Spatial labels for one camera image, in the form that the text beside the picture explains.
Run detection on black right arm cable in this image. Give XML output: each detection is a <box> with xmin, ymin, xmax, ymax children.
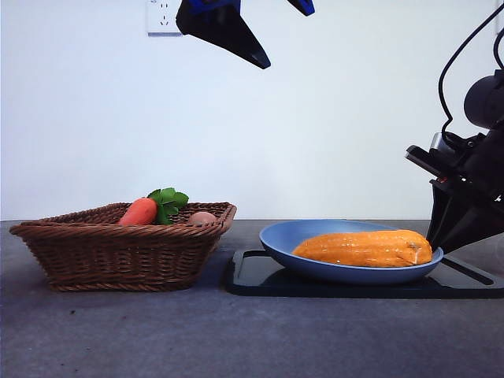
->
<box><xmin>438</xmin><ymin>0</ymin><xmax>504</xmax><ymax>137</ymax></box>

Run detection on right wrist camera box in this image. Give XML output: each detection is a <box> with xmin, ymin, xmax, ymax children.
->
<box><xmin>404</xmin><ymin>132</ymin><xmax>454</xmax><ymax>178</ymax></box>

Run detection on blue plate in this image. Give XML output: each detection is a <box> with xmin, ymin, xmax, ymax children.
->
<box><xmin>258</xmin><ymin>219</ymin><xmax>444</xmax><ymax>287</ymax></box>

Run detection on brown wicker basket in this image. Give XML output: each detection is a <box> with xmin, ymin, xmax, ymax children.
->
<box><xmin>9</xmin><ymin>202</ymin><xmax>238</xmax><ymax>293</ymax></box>

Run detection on black rectangular tray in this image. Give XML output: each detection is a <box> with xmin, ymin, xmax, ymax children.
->
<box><xmin>224</xmin><ymin>248</ymin><xmax>504</xmax><ymax>299</ymax></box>

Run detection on yellow-orange corn cob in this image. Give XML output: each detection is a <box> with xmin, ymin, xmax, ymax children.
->
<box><xmin>291</xmin><ymin>229</ymin><xmax>433</xmax><ymax>269</ymax></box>

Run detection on orange carrot with green leaves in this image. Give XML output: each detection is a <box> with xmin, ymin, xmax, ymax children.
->
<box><xmin>117</xmin><ymin>187</ymin><xmax>190</xmax><ymax>226</ymax></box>

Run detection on white wall socket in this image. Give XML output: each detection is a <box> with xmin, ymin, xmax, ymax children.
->
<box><xmin>147</xmin><ymin>0</ymin><xmax>184</xmax><ymax>38</ymax></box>

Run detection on brown egg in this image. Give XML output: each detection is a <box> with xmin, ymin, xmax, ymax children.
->
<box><xmin>186</xmin><ymin>211</ymin><xmax>218</xmax><ymax>228</ymax></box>

